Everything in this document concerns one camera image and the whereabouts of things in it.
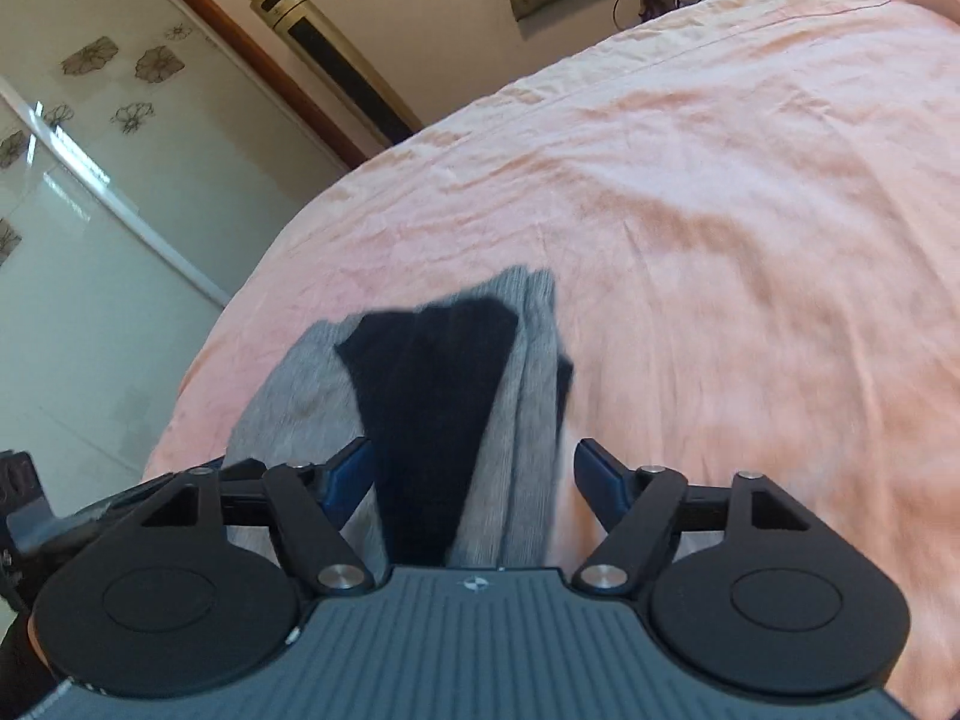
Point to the grey and navy sweater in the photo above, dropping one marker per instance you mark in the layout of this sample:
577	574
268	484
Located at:
435	420

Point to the glass door with flower decals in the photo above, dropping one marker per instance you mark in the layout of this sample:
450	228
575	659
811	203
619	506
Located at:
97	225

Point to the pink bed sheet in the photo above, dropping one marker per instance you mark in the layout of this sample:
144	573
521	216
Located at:
712	240

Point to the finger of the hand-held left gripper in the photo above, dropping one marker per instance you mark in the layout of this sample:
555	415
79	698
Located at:
97	508

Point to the wooden door frame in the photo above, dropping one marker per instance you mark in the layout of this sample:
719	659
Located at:
247	52

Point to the gold tower fan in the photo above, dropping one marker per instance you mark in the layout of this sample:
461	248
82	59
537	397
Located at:
330	52

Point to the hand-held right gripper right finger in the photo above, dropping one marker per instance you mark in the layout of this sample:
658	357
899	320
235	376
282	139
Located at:
598	474

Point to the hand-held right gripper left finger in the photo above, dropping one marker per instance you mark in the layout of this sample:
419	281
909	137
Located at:
349	471

